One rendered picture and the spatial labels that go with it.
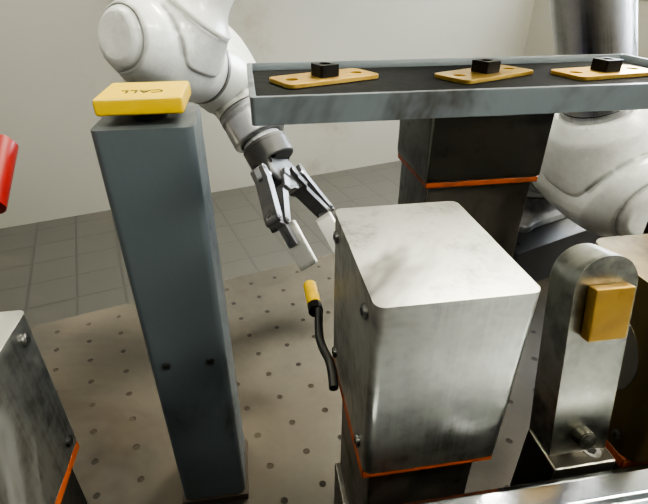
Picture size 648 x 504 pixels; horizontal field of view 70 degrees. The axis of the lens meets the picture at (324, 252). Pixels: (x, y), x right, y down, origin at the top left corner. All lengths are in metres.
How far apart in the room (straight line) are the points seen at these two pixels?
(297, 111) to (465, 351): 0.18
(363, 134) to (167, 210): 3.15
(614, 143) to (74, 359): 0.88
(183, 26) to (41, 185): 2.52
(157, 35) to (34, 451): 0.44
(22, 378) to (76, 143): 2.72
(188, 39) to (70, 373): 0.53
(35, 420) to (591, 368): 0.32
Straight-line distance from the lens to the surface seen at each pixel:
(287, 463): 0.65
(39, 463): 0.35
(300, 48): 3.16
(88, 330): 0.92
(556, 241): 1.01
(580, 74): 0.45
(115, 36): 0.63
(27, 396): 0.33
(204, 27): 0.64
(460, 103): 0.34
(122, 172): 0.37
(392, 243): 0.25
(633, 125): 0.80
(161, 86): 0.39
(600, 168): 0.80
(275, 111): 0.31
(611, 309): 0.28
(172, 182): 0.37
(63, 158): 3.04
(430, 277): 0.22
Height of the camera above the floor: 1.23
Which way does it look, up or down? 31 degrees down
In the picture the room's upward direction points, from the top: straight up
